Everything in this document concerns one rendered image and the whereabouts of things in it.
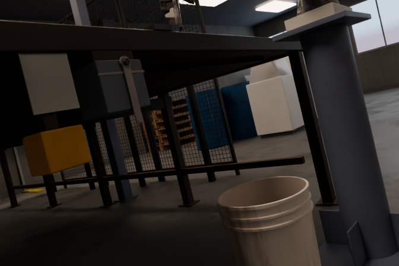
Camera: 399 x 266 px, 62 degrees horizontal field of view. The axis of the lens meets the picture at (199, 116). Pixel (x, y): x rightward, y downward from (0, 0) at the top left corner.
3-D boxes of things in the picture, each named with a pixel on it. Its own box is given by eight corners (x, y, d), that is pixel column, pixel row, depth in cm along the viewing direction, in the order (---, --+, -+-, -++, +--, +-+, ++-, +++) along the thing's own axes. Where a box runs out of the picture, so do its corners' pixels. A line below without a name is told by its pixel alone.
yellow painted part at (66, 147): (92, 161, 68) (64, 48, 68) (50, 174, 61) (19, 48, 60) (70, 164, 73) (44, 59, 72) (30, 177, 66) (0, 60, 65)
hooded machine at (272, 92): (309, 126, 524) (291, 48, 521) (293, 134, 480) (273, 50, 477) (274, 132, 566) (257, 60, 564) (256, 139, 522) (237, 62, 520)
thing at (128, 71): (158, 117, 83) (141, 47, 83) (114, 128, 72) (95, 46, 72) (129, 124, 90) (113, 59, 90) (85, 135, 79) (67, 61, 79)
